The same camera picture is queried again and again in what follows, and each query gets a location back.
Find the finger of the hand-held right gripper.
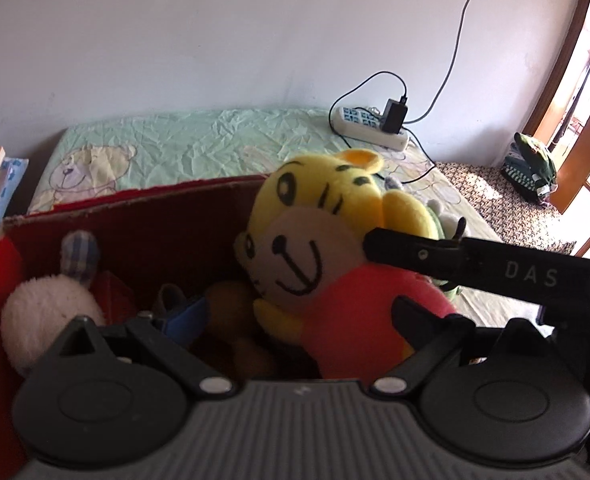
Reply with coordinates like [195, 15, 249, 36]
[363, 227, 472, 288]

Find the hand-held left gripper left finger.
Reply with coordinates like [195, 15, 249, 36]
[55, 299, 238, 402]

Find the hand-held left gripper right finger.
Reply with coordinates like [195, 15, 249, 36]
[369, 295, 556, 402]

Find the green frog plush toy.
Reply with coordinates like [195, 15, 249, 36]
[425, 200, 472, 302]

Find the red cardboard box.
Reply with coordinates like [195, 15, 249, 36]
[0, 174, 272, 480]

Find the yellow tiger plush toy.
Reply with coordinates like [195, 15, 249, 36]
[234, 147, 458, 381]

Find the brown plush toy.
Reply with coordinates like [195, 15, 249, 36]
[204, 280, 287, 380]

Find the red fabric item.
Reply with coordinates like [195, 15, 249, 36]
[92, 270, 138, 322]

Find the brown patterned bedding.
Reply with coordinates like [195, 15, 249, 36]
[435, 160, 580, 257]

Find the dark green cloth bundle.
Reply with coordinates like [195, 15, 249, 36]
[500, 132, 558, 206]

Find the black charger adapter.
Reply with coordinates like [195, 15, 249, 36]
[382, 96, 410, 135]

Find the white power strip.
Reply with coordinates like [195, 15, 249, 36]
[331, 106, 410, 152]

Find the white rabbit plush toy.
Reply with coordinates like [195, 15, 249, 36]
[0, 230, 107, 378]

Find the green bear print bed sheet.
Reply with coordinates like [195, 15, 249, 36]
[28, 105, 506, 251]

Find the blue book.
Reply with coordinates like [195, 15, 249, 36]
[0, 157, 30, 263]

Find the black cable on bed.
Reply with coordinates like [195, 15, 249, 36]
[385, 127, 438, 186]

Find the black charger cable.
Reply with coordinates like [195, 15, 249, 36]
[329, 71, 410, 136]

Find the wooden door frame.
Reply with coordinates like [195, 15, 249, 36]
[522, 0, 590, 257]

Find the thin black wall cable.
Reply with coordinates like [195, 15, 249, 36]
[402, 0, 492, 125]

